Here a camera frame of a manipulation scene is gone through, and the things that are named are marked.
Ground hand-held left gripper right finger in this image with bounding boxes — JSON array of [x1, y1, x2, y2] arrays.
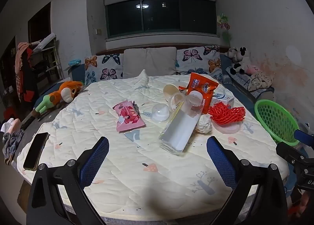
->
[[206, 136, 288, 225]]

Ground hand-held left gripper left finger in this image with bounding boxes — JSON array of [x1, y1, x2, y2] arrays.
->
[[26, 136, 110, 225]]

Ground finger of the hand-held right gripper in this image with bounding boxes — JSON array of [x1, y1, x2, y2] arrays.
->
[[294, 129, 314, 146], [276, 142, 307, 164]]

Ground green plastic basket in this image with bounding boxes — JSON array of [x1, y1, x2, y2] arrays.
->
[[254, 99, 300, 146]]

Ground clear plastic lid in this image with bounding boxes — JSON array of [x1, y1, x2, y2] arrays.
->
[[213, 120, 242, 134]]

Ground clear plastic wrap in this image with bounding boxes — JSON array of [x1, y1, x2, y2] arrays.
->
[[195, 115, 213, 134]]

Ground red foam fruit net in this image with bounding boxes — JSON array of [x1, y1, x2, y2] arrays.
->
[[208, 101, 246, 125]]

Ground clear rectangular plastic box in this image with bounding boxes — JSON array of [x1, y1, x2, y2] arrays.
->
[[159, 101, 203, 155]]

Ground pink snack packet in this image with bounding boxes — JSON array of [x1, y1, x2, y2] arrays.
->
[[112, 101, 146, 133]]

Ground white blue milk carton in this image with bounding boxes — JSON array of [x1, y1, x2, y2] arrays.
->
[[211, 93, 235, 108]]

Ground clear plastic jar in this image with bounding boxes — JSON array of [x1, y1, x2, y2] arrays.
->
[[185, 90, 204, 118]]

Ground clear plastic cup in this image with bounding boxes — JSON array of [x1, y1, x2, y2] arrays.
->
[[169, 93, 185, 112]]

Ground white round dome lid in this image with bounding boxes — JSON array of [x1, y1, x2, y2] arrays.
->
[[151, 104, 170, 123]]

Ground orange snack packet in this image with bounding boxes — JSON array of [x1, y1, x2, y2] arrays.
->
[[186, 72, 219, 115]]

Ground cream plastic cup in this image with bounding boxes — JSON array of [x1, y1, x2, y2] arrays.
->
[[163, 84, 181, 102]]

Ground person's right hand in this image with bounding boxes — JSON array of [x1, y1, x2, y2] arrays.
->
[[293, 191, 314, 218]]

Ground white quilted printed blanket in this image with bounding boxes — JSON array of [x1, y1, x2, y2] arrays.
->
[[17, 69, 288, 216]]

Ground black smartphone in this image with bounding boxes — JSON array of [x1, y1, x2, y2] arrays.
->
[[23, 132, 50, 171]]

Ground cream spotted cloth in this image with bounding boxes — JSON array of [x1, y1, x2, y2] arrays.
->
[[248, 72, 273, 92]]

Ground orange plush toy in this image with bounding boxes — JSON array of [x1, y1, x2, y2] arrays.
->
[[32, 80, 84, 118]]

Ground grey patterned cloth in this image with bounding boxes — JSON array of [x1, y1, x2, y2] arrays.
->
[[2, 129, 25, 165]]

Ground blue checkered cloth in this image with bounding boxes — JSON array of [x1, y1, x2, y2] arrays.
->
[[226, 66, 275, 98]]

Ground pink plush toy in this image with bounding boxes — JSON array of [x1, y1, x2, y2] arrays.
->
[[245, 66, 262, 75]]

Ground white pink socks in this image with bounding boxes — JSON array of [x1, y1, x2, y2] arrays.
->
[[1, 118, 21, 133]]

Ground small butterfly print pillow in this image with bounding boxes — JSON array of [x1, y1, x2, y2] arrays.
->
[[85, 54, 124, 85]]

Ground black white plush cow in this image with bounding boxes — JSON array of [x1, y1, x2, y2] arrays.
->
[[232, 47, 251, 75]]

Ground large butterfly print pillow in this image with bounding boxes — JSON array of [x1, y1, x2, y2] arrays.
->
[[176, 45, 222, 81]]

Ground spotted white plush dog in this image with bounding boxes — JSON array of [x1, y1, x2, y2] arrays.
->
[[226, 47, 238, 62]]

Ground grey pillow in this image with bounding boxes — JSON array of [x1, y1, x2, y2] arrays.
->
[[123, 47, 177, 78]]

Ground hanging red pink clothes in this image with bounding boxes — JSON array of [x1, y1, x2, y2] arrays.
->
[[15, 42, 38, 103]]

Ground metal storage rack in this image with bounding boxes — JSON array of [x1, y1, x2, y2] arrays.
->
[[29, 33, 62, 81]]

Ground artificial flower bunch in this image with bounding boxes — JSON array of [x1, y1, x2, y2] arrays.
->
[[217, 13, 232, 44]]

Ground dark glass window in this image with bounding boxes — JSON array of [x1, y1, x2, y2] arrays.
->
[[105, 0, 219, 43]]

